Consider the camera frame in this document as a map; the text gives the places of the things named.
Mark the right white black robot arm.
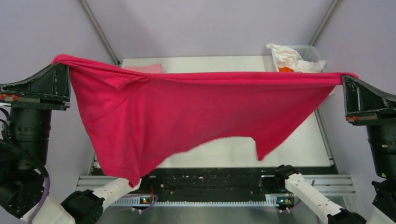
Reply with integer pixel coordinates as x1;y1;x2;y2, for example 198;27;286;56
259;76;396;224

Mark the folded pink t shirt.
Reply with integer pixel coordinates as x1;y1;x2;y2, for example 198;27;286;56
124;63;163;74

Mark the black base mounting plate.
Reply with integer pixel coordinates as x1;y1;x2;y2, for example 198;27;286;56
136;168;293;202

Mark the crumpled orange t shirt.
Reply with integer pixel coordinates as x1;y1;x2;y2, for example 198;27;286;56
279;67;294;72

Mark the crumpled white t shirt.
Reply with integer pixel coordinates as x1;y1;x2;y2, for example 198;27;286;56
266;43;327;74

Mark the aluminium frame rail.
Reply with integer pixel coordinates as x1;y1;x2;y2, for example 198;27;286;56
76;175;355;207

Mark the white plastic basket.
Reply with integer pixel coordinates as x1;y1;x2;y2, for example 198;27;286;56
268;45;335;97

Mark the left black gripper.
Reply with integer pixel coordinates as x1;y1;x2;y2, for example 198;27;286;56
0;55;73;168

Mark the magenta t shirt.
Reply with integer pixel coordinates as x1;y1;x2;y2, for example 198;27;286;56
52;54;344;186

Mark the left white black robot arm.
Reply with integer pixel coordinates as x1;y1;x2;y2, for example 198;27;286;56
0;63;150;224

